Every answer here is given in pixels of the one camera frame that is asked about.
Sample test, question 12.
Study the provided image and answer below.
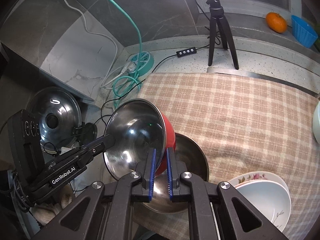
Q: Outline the large pink floral plate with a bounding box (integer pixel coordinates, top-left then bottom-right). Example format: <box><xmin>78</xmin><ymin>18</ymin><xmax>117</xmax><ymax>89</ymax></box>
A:
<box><xmin>229</xmin><ymin>171</ymin><xmax>288</xmax><ymax>189</ymax></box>

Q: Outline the teal round power strip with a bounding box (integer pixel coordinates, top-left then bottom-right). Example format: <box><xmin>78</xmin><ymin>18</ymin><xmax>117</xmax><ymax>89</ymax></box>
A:
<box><xmin>127</xmin><ymin>51</ymin><xmax>154</xmax><ymax>77</ymax></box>

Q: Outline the red steel-lined bowl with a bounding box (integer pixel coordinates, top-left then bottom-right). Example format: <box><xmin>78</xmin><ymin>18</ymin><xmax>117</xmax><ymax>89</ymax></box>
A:
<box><xmin>104</xmin><ymin>99</ymin><xmax>176</xmax><ymax>180</ymax></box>

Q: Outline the teal power cord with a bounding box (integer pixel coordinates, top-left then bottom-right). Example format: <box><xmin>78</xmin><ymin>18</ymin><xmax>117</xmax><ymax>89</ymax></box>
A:
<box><xmin>87</xmin><ymin>0</ymin><xmax>143</xmax><ymax>108</ymax></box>

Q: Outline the blue fluted cup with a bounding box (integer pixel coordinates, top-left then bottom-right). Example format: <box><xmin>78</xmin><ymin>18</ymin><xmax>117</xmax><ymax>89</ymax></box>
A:
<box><xmin>291</xmin><ymin>15</ymin><xmax>318</xmax><ymax>48</ymax></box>

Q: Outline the large stainless steel bowl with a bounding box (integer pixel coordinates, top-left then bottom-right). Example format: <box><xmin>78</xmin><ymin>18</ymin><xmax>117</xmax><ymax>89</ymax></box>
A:
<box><xmin>102</xmin><ymin>132</ymin><xmax>210</xmax><ymax>215</ymax></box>

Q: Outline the beige plaid cloth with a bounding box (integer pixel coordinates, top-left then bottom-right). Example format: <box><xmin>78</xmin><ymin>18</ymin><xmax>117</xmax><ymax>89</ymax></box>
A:
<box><xmin>138</xmin><ymin>73</ymin><xmax>319</xmax><ymax>239</ymax></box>

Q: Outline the steel pot lid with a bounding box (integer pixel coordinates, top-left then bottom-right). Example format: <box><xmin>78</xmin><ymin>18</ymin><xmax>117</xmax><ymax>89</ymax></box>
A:
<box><xmin>27</xmin><ymin>87</ymin><xmax>82</xmax><ymax>153</ymax></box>

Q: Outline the black thin cable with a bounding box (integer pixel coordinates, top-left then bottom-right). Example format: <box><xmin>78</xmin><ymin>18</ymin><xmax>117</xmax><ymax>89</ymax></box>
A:
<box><xmin>42</xmin><ymin>0</ymin><xmax>221</xmax><ymax>156</ymax></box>

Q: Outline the white plate olive leaf pattern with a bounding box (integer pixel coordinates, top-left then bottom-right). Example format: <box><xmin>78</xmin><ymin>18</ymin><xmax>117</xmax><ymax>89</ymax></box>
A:
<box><xmin>235</xmin><ymin>179</ymin><xmax>292</xmax><ymax>232</ymax></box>

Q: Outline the black mini tripod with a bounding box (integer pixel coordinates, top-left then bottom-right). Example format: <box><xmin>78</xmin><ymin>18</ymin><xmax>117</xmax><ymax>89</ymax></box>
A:
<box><xmin>206</xmin><ymin>0</ymin><xmax>239</xmax><ymax>70</ymax></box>

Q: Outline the white power cable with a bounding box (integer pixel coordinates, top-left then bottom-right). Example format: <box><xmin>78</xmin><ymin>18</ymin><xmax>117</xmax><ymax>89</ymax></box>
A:
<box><xmin>49</xmin><ymin>0</ymin><xmax>137</xmax><ymax>91</ymax></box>

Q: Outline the black inline light controller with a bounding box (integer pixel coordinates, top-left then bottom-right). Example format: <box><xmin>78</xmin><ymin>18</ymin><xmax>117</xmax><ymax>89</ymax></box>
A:
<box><xmin>176</xmin><ymin>47</ymin><xmax>197</xmax><ymax>58</ymax></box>

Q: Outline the orange tangerine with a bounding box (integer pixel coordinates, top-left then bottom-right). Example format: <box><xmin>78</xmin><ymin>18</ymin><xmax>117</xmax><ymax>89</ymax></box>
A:
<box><xmin>265</xmin><ymin>12</ymin><xmax>287</xmax><ymax>34</ymax></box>

